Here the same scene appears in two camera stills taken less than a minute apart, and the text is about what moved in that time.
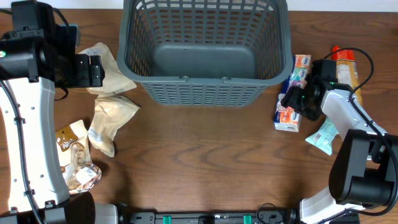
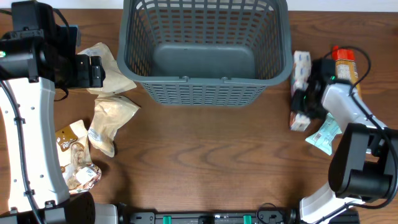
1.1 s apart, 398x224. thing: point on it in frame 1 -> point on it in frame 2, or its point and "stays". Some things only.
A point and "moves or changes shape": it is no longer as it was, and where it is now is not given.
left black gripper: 94,76 stays
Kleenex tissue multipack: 285,119 moves or changes shape
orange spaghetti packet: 346,71 stays
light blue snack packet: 323,137 stays
